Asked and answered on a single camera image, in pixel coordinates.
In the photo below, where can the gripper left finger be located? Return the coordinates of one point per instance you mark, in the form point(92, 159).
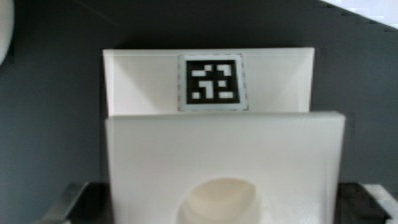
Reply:
point(80, 205)

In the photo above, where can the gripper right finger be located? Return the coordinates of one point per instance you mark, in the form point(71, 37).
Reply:
point(366, 204)

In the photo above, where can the white lamp base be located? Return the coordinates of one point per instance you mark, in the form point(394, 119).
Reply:
point(222, 151)

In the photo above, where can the white U-shaped frame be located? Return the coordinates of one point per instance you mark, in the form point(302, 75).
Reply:
point(378, 10)

